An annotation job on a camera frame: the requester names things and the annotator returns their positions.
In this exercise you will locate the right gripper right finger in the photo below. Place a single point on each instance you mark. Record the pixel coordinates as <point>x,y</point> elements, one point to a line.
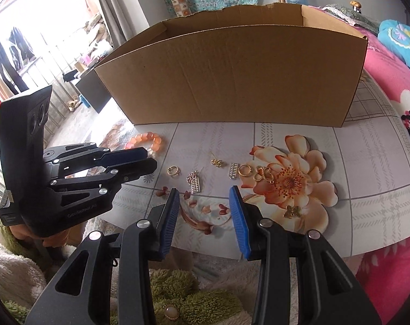
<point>302,264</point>

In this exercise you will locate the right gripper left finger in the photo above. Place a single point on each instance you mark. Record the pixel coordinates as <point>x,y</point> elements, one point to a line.
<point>79,293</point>

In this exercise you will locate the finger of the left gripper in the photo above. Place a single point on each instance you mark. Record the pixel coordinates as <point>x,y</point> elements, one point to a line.
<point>96,192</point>
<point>78,157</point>

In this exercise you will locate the gold flower brooch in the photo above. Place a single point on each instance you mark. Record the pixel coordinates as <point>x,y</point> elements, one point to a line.
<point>292,212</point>

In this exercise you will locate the gold chain pendant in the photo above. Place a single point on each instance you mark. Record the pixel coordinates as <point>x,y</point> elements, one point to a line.
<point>217,162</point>

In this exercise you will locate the gold heart earrings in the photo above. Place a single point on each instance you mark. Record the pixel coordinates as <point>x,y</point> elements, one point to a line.
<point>263,173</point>

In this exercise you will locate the gold hoop earring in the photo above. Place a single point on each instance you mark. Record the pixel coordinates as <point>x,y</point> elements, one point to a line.
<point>245,170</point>

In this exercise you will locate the pink fleece blanket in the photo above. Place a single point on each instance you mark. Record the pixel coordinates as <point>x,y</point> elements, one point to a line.
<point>374,144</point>

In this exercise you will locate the grey cabinet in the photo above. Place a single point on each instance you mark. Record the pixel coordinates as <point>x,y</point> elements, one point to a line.
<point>93,90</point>

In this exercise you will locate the floral bed sheet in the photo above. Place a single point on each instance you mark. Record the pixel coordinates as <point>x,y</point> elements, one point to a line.
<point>304,160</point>

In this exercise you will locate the patterned cardboard column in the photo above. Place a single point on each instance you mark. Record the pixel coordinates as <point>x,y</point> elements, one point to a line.
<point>181,8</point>

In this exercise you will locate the brown cardboard box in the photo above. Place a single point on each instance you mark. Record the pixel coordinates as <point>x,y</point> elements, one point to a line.
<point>280,62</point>

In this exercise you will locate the blue pillow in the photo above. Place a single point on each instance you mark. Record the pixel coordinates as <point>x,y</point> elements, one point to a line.
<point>395,36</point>

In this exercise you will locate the mushroom figurine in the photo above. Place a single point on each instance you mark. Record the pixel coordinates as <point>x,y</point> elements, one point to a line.
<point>356,6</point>

